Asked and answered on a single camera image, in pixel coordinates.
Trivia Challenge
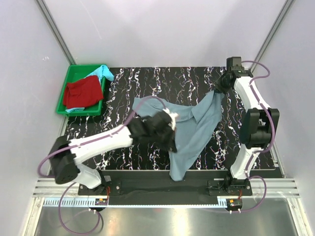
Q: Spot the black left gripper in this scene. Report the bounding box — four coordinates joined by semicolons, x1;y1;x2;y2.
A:
151;126;177;154

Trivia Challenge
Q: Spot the grey-blue polo shirt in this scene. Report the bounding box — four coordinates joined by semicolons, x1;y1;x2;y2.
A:
132;91;224;181

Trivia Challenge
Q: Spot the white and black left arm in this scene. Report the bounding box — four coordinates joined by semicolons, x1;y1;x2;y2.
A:
48;109;178;195

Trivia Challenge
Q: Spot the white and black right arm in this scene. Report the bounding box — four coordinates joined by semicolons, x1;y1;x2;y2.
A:
214;57;280;195

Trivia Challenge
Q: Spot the right connector box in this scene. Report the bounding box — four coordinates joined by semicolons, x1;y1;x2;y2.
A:
227;199;243;207

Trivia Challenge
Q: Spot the connector box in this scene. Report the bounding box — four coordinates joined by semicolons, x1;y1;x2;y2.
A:
227;199;243;207
95;198;108;206

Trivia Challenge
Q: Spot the left connector box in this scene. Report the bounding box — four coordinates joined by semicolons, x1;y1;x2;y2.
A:
95;198;108;206

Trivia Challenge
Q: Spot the light blue t shirt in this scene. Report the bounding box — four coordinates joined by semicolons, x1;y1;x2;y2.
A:
64;64;115;114

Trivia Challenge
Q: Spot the red t shirt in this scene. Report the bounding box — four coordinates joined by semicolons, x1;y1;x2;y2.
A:
63;75;103;109

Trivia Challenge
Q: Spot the green plastic tray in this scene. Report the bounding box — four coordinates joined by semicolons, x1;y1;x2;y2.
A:
56;64;108;117

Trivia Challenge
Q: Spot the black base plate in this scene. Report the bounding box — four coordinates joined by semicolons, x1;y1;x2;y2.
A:
78;169;253;206

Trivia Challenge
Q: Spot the right aluminium corner post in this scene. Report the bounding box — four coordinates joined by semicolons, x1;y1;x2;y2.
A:
254;0;295;62

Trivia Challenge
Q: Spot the aluminium corner post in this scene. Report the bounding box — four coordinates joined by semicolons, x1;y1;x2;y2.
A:
254;0;295;62
35;0;76;65

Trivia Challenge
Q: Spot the aluminium front rail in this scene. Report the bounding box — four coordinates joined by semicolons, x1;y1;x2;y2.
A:
23;178;315;236

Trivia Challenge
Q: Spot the white slotted cable duct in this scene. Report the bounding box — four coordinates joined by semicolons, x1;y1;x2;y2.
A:
43;197;227;208

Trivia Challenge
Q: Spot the left aluminium corner post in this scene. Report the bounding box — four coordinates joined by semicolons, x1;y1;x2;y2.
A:
35;0;76;65

